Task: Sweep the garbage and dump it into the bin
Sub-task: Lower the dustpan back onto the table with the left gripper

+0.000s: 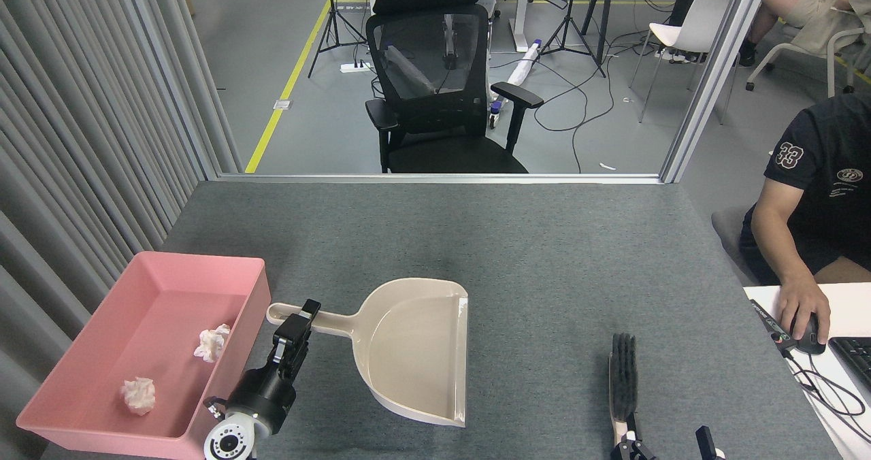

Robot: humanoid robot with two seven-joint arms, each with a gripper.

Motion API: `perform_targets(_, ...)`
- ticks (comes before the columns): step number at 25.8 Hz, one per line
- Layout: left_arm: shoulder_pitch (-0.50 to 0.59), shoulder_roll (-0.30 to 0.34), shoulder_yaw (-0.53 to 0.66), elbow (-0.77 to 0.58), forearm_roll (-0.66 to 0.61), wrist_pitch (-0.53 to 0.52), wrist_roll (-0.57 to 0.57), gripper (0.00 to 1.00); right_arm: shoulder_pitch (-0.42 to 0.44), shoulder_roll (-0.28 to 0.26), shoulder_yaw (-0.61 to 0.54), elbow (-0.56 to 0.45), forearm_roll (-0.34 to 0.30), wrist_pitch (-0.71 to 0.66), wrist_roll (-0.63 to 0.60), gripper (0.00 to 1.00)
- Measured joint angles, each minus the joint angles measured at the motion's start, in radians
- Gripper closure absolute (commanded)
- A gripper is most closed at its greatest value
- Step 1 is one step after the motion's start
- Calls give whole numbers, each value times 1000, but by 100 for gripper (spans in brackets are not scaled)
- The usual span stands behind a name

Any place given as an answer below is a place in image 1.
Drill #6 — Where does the black desk cable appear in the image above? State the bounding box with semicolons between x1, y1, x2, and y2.
781;348;871;442

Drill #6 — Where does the white plastic chair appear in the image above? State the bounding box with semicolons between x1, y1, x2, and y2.
629;0;732;124

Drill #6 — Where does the silver aluminium post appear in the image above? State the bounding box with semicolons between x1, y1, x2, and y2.
660;0;776;184

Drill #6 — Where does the white stand on wheels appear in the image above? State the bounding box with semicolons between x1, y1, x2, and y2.
476;0;540;54

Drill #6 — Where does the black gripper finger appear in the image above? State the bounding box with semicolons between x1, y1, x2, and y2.
695;425;721;460
610;431;657;460

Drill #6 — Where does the white rolled sheet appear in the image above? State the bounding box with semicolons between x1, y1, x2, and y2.
507;38;543;85

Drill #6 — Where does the black computer mouse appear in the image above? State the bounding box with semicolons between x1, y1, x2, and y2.
789;312;827;356

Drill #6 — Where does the black keyboard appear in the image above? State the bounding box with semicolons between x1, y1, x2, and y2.
832;337;871;393

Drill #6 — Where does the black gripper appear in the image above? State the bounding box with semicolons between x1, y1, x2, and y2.
228;299;321;437

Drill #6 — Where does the white paper ball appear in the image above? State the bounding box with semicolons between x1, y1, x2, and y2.
120;376;157;416
193;323;231;363

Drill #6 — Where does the beige hand brush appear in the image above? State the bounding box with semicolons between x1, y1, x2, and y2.
608;333;640;448

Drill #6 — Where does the black tripod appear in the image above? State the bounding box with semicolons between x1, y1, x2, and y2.
308;0;368;78
538;0;617;78

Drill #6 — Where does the grey upholstered chair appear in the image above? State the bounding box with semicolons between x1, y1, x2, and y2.
711;206;763;287

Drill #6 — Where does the black control box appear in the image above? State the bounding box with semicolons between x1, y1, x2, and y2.
750;299;797;352

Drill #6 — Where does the black mesh office chair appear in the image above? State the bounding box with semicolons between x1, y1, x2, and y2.
365;0;545;174

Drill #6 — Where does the white desk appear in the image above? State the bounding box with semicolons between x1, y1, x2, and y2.
743;283;871;460

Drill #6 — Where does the black floor cable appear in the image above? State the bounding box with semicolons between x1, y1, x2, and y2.
487;35;657;174

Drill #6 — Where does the beige plastic dustpan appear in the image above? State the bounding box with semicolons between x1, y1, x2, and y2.
266;278;470;427

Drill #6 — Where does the pink plastic bin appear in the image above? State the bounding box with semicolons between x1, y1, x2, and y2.
16;251;272;459

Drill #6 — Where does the white frame armchair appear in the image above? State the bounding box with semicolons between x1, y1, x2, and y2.
745;28;871;110

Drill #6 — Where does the person's right hand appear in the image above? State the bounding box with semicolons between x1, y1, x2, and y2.
778;283;832;345

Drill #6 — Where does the person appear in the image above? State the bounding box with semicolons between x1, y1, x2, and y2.
740;93;871;287
738;0;871;67

